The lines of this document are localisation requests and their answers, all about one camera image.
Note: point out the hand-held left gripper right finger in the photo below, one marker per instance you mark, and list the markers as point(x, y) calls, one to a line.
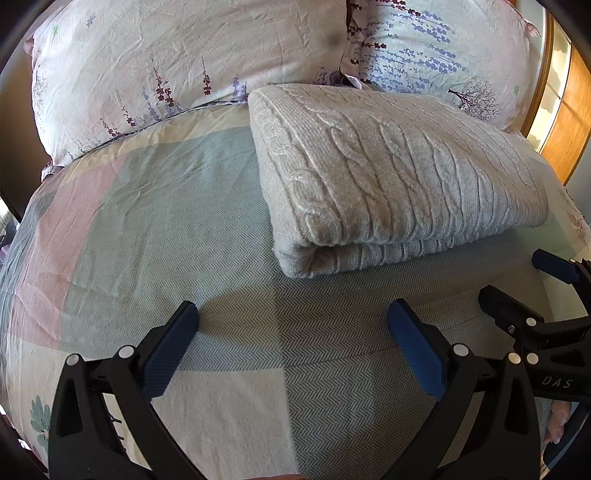
point(415, 353)

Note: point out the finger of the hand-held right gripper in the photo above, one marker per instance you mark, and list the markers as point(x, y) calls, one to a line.
point(556, 267)
point(508, 311)

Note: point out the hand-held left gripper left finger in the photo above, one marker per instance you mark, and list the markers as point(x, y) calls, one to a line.
point(167, 348)

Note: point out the person's right hand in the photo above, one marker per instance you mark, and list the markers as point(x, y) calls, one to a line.
point(561, 420)

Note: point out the patchwork bed sheet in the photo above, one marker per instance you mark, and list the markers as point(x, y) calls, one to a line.
point(152, 240)

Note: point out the wooden cabinet with glass door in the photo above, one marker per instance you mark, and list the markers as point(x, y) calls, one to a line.
point(561, 120)

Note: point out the white lavender print pillow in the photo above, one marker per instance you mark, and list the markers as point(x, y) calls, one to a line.
point(443, 50)

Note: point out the pink floral pillow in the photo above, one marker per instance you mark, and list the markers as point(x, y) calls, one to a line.
point(175, 60)

